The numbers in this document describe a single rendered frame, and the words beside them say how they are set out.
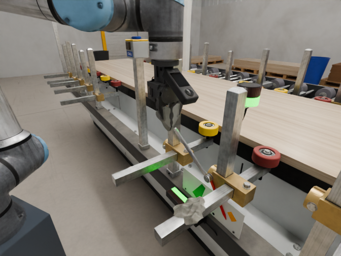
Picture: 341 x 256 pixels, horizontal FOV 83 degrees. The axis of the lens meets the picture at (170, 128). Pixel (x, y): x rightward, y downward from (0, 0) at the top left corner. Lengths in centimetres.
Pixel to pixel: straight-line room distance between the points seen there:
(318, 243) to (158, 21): 58
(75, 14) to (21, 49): 758
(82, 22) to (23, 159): 64
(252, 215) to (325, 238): 38
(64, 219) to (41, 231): 79
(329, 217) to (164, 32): 50
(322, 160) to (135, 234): 120
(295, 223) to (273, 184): 14
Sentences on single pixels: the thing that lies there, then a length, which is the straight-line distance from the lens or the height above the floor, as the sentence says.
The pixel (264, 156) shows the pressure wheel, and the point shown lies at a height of 91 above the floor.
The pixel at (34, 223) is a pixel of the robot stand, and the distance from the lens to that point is 96.
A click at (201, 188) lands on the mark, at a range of 68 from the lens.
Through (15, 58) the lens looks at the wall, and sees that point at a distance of 801.
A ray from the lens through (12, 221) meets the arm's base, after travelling 94.
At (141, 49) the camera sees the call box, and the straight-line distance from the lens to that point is 85.
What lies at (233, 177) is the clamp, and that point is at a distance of 60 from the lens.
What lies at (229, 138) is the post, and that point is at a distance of 52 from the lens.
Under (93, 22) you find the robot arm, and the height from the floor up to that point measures 126.
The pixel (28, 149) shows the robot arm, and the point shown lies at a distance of 93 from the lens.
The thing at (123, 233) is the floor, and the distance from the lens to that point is 155.
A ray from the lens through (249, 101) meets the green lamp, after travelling 52.
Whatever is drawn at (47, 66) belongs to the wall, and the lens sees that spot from 806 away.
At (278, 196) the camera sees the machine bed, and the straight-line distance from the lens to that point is 81.
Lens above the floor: 124
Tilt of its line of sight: 26 degrees down
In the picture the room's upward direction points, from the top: straight up
